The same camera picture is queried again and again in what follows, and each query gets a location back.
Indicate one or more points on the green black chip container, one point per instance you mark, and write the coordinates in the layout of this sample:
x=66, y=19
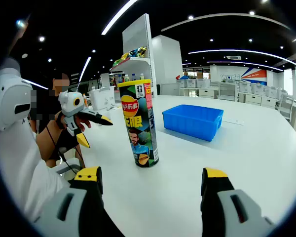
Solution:
x=138, y=123

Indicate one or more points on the row of drink bottles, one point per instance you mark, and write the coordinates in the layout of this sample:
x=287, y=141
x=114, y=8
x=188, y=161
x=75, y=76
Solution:
x=126, y=78

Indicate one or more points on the orange blue wall poster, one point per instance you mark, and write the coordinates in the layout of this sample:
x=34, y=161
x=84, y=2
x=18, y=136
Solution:
x=254, y=76

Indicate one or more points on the white storage bin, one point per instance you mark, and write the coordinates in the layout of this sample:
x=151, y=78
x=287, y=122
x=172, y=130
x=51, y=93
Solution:
x=101, y=98

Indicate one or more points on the person's left hand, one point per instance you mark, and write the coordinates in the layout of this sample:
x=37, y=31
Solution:
x=85, y=124

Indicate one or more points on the row of white desks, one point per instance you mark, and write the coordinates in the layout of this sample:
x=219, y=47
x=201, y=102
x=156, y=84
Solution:
x=249, y=95

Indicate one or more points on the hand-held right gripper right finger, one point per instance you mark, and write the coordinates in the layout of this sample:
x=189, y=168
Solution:
x=219, y=192

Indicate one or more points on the blue plastic box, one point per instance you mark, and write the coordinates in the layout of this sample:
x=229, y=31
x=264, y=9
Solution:
x=187, y=121

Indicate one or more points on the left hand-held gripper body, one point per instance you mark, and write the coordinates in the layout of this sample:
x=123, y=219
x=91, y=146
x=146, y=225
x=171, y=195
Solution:
x=69, y=103

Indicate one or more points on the white table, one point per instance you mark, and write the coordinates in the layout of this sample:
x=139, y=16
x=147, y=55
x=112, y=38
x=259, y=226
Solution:
x=212, y=163

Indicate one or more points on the white pillar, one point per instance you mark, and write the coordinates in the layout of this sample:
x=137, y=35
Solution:
x=167, y=59

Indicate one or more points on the white shelf unit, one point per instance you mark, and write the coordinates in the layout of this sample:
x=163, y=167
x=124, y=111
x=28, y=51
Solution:
x=138, y=37

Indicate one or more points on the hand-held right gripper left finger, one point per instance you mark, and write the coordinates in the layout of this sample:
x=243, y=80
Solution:
x=86, y=182

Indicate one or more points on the green snack packet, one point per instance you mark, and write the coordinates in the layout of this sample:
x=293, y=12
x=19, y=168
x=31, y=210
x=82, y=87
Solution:
x=121, y=59

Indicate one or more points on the yellow blue snack packet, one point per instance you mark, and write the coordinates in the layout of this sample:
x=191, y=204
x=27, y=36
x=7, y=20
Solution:
x=138, y=51

